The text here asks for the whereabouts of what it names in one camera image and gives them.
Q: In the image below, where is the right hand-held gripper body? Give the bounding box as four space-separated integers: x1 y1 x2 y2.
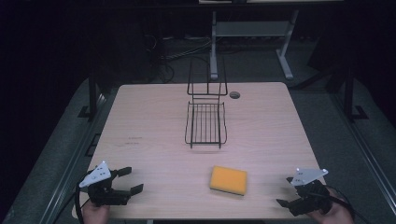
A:
289 167 333 217

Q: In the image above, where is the yellow sponge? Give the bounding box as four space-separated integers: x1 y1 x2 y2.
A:
208 165 248 197

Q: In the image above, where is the black wire rack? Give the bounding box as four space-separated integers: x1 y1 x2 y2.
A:
184 57 229 150

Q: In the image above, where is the person's left hand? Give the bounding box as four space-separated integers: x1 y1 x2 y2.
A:
80 200 111 224

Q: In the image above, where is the black frame post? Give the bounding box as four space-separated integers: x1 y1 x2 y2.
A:
78 70 99 121
342 66 370 123

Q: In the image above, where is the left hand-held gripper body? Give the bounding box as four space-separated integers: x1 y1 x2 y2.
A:
78 161 132 208

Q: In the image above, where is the black cable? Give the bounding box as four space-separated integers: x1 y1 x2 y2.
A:
323 185 372 224
74 169 93 224

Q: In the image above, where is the bundle of floor cables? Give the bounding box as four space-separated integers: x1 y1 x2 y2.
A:
144 33 213 84

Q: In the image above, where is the grey metal stand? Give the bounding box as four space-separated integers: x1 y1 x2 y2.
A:
209 8 301 81

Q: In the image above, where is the person's right hand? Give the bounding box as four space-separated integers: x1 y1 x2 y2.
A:
305 189 355 224

